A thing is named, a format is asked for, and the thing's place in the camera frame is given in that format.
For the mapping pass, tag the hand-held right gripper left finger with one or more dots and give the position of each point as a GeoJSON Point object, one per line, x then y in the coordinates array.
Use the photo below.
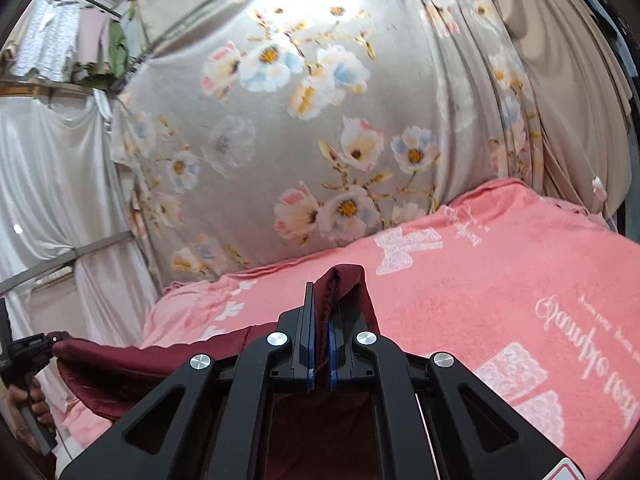
{"type": "Point", "coordinates": [311, 360]}

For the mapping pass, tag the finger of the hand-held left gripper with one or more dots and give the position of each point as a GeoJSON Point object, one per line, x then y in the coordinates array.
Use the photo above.
{"type": "Point", "coordinates": [37, 347]}

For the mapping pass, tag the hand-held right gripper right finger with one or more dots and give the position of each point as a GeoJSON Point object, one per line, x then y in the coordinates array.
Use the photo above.
{"type": "Point", "coordinates": [334, 360]}

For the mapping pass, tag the maroon puffer jacket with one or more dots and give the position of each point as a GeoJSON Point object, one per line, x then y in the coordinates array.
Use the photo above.
{"type": "Point", "coordinates": [125, 365]}

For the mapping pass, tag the person's left hand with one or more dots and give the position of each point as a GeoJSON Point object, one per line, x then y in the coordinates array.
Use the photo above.
{"type": "Point", "coordinates": [19, 399]}

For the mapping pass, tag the white satin curtain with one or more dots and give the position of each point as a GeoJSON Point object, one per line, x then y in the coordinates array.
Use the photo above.
{"type": "Point", "coordinates": [50, 170]}

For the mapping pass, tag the pink printed blanket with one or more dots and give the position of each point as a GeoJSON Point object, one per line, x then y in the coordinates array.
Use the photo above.
{"type": "Point", "coordinates": [500, 285]}

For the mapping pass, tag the grey floral cloth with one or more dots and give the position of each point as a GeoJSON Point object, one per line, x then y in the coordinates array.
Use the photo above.
{"type": "Point", "coordinates": [300, 160]}

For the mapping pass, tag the white patterned hanging garment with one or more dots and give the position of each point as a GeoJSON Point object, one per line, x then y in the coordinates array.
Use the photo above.
{"type": "Point", "coordinates": [47, 35]}

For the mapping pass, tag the green hanging garment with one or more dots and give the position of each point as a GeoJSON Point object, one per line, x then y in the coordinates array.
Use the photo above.
{"type": "Point", "coordinates": [116, 50]}

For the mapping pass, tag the pink hanging garment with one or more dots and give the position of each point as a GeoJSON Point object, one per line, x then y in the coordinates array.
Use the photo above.
{"type": "Point", "coordinates": [92, 35]}

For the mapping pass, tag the white clip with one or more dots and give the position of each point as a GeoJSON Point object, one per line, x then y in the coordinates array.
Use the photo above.
{"type": "Point", "coordinates": [598, 186]}

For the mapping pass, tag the beige curtain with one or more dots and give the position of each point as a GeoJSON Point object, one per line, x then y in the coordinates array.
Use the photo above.
{"type": "Point", "coordinates": [560, 60]}

